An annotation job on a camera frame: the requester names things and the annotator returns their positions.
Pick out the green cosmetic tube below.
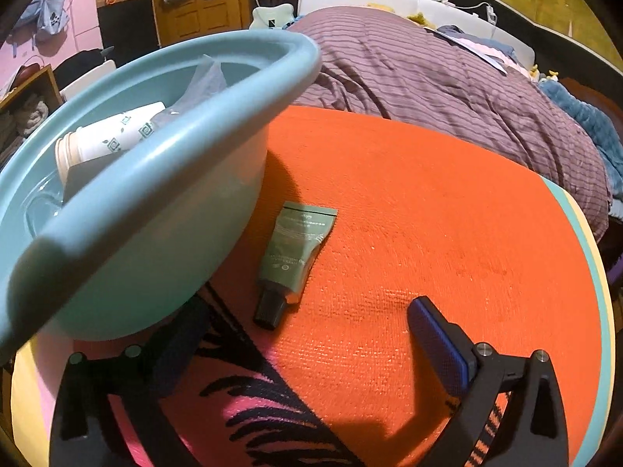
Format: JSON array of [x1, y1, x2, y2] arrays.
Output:
[[253, 201, 338, 330]]

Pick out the white square gift box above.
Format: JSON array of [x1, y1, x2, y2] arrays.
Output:
[[62, 151, 126, 204]]

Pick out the paper cups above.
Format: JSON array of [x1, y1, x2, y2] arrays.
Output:
[[54, 101, 165, 186]]

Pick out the clear zip bag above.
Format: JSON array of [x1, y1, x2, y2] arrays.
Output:
[[149, 55, 227, 130]]

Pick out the colourful palm leaf mat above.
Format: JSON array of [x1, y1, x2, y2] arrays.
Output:
[[9, 104, 617, 467]]

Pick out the light blue plastic basin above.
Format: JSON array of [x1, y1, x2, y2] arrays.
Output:
[[1, 30, 320, 360]]

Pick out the blue fleece blanket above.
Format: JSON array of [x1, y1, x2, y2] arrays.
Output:
[[537, 78, 622, 200]]

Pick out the wooden shelf with clothes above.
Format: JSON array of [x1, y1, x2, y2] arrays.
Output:
[[1, 65, 63, 169]]

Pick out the white paper on bed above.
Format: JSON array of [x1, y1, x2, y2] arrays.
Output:
[[424, 26, 508, 76]]

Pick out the white folding board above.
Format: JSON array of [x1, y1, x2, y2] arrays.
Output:
[[60, 59, 116, 102]]

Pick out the yellow cloth on bed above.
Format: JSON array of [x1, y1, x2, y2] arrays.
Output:
[[366, 2, 437, 30]]

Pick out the white bed headboard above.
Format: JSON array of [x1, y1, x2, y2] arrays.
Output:
[[298, 0, 535, 68]]

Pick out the blue tote bag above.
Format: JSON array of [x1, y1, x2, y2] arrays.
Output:
[[35, 0, 73, 43]]

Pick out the wooden door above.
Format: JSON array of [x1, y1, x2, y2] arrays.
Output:
[[152, 0, 251, 47]]

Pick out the mint cushion chair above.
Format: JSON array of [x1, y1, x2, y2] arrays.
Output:
[[249, 3, 295, 30]]

